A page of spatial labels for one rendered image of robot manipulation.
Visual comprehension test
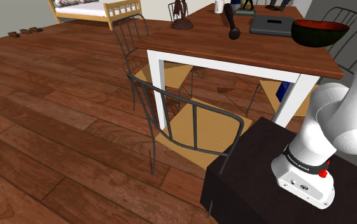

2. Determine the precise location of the wooden table with white legs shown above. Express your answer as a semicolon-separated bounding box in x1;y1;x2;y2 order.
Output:
134;2;345;131

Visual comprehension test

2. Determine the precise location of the brown figurine on round base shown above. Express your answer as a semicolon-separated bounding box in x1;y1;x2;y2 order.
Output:
170;0;195;31

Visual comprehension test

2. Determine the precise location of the dark robot stand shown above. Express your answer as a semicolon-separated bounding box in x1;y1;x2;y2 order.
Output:
199;116;357;224

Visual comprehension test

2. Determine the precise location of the black pepper mill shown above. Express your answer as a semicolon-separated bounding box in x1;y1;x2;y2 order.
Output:
222;3;242;41

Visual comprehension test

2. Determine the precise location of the blue box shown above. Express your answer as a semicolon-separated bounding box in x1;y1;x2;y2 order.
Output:
275;81;292;103

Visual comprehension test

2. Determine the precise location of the white cup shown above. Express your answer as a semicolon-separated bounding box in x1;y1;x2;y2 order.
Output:
213;0;226;15

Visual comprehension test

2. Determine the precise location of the dark statue on green base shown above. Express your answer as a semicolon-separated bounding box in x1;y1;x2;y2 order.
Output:
234;0;257;17

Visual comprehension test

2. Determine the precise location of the grey flat box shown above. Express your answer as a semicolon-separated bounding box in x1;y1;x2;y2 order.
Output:
248;15;297;38

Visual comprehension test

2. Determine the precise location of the wooden bed with white mattress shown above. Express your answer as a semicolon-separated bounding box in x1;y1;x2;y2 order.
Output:
46;0;143;31

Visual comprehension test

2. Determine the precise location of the dark grey slanted object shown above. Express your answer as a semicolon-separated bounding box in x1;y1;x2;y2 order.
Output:
264;0;293;13

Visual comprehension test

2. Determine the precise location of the dark bowl with red inside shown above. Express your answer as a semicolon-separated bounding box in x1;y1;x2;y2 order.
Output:
290;19;351;48

